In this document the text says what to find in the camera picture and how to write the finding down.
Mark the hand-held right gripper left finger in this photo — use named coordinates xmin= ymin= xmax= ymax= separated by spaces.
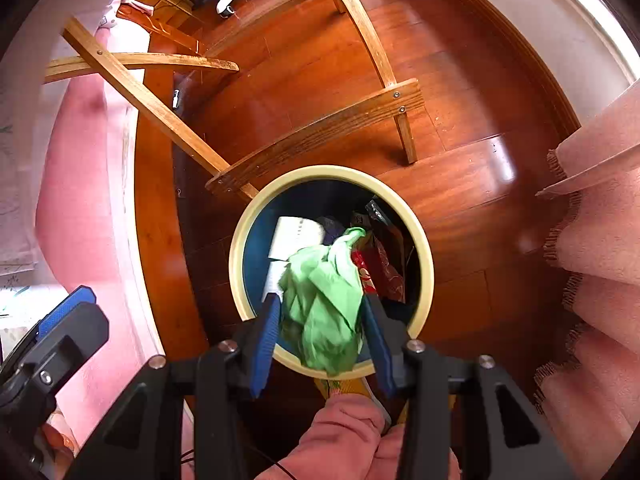
xmin=65 ymin=292 xmax=283 ymax=480

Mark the round bin with cream rim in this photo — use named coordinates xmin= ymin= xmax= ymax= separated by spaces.
xmin=228 ymin=164 xmax=435 ymax=380

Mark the tree print tablecloth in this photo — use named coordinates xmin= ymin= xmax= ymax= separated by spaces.
xmin=0 ymin=74 xmax=40 ymax=322

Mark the black cable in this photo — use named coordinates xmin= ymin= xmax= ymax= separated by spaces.
xmin=181 ymin=449 xmax=298 ymax=480

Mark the yellow slipper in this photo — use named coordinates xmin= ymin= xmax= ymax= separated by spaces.
xmin=314 ymin=376 xmax=393 ymax=428

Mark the pink cloth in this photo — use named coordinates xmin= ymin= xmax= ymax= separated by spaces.
xmin=34 ymin=9 xmax=197 ymax=463

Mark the green plastic bag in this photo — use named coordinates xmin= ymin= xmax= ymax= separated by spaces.
xmin=278 ymin=226 xmax=369 ymax=376

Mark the red snack bag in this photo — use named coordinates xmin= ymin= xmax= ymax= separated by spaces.
xmin=349 ymin=230 xmax=407 ymax=304

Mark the person's left hand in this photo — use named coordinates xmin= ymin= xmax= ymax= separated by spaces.
xmin=41 ymin=409 xmax=80 ymax=457

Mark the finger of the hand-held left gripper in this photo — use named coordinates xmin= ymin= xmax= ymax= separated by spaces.
xmin=9 ymin=284 xmax=110 ymax=402

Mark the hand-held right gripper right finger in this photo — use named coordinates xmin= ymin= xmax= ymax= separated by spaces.
xmin=360 ymin=290 xmax=576 ymax=480

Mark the dark plastic wrapper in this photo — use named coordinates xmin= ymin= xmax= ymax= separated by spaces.
xmin=364 ymin=199 xmax=397 ymax=233

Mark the pink fringed blanket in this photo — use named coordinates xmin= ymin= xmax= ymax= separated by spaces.
xmin=531 ymin=77 xmax=640 ymax=480

